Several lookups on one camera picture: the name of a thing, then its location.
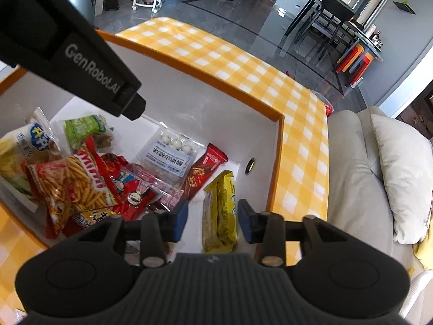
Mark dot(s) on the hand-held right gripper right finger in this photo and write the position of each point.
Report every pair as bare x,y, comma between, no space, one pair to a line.
245,221

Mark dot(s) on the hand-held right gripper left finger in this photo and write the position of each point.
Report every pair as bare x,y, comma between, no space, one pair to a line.
179,220

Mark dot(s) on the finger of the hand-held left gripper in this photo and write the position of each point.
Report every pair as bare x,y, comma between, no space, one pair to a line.
132,105

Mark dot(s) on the light green snack packet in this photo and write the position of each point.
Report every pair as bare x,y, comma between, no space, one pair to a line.
84,128

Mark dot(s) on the red brown snack bar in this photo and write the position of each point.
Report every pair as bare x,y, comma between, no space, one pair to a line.
203,172

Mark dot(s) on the clear bag of white balls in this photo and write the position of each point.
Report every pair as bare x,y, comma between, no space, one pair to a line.
169,157

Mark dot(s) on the red snack packet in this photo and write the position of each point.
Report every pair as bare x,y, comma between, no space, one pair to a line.
125,182

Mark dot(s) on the orange cardboard box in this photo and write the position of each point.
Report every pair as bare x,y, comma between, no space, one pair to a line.
209,108

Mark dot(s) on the white blue pastry bag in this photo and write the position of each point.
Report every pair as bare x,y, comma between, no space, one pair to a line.
39,132

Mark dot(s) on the red fries snack bag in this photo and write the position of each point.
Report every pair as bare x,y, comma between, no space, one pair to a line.
74,186

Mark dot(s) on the yellow green chip bag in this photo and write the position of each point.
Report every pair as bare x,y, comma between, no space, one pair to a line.
10,166

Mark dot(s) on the silver trash can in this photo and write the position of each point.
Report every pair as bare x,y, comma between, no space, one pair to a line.
81,3

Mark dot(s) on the grey sofa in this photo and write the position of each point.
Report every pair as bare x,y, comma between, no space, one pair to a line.
355,176

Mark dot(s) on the beige cushion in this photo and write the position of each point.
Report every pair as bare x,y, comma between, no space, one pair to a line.
406,176

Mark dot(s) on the stack of orange stools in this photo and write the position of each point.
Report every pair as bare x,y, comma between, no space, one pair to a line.
355,61

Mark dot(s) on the black dining chair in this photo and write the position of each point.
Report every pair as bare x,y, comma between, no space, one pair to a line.
338,8

